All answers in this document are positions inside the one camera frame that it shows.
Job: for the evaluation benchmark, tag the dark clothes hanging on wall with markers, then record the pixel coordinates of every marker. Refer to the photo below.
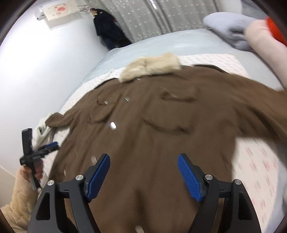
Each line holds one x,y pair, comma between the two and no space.
107,29

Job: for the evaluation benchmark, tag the grey dotted curtain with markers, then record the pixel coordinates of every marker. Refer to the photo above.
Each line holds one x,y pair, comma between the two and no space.
143,19

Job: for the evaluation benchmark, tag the long pink bolster pillow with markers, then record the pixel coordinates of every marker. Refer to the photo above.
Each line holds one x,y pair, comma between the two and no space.
268,48

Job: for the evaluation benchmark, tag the folded lavender grey blanket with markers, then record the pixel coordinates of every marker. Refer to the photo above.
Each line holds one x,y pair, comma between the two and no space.
230,27

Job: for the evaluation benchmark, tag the light grey bed cover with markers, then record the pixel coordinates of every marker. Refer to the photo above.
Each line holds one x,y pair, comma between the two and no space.
192,46

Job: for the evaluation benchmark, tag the left forearm beige quilted sleeve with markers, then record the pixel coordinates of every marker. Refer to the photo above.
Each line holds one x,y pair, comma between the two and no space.
18,212

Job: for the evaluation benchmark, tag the floral cherry print bedsheet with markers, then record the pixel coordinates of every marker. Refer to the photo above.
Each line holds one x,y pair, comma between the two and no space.
251,156

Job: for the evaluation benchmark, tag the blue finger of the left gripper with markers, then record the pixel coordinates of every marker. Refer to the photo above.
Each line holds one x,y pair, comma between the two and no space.
49,147

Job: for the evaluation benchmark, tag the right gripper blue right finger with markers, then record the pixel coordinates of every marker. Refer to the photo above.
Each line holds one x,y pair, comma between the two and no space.
193,177

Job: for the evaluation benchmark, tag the orange pumpkin plush cushion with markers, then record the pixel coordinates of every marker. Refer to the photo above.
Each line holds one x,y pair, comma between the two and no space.
275,31

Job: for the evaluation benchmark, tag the cream cloth at bed edge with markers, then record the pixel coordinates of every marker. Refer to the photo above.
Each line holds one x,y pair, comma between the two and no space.
42,134

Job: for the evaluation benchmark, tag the brown coat with fur collar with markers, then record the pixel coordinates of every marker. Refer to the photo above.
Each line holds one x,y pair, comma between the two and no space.
157,134

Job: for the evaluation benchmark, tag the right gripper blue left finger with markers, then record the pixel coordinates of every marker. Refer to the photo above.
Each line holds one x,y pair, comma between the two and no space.
95,176

